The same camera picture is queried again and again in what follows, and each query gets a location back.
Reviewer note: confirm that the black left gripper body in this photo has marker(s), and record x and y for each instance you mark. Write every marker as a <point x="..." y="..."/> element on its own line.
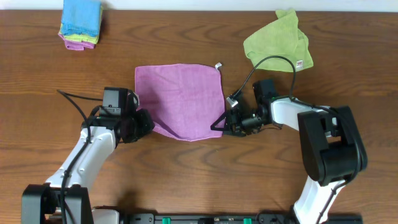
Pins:
<point x="146" y="121"/>

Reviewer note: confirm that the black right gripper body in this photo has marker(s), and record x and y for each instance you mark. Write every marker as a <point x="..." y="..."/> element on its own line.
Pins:
<point x="245" y="121"/>

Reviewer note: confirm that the purple microfiber cloth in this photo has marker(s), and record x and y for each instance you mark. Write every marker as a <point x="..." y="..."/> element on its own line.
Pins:
<point x="183" y="99"/>

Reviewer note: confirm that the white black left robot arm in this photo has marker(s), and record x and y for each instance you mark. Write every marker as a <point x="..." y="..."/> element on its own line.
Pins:
<point x="64" y="197"/>

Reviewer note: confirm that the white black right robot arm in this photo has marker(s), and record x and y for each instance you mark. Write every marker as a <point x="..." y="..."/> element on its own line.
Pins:
<point x="331" y="146"/>

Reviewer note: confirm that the crumpled green cloth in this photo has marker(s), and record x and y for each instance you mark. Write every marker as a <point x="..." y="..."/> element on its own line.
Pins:
<point x="279" y="45"/>

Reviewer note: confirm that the folded green cloth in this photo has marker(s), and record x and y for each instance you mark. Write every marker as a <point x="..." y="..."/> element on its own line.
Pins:
<point x="82" y="37"/>

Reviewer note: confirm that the folded purple cloth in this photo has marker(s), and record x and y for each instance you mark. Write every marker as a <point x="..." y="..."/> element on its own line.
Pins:
<point x="73" y="45"/>

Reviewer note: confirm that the folded blue cloth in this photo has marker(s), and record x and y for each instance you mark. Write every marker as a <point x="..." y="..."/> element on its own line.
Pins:
<point x="81" y="17"/>

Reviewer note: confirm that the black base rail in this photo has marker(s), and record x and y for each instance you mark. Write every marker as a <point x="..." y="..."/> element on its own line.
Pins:
<point x="227" y="219"/>

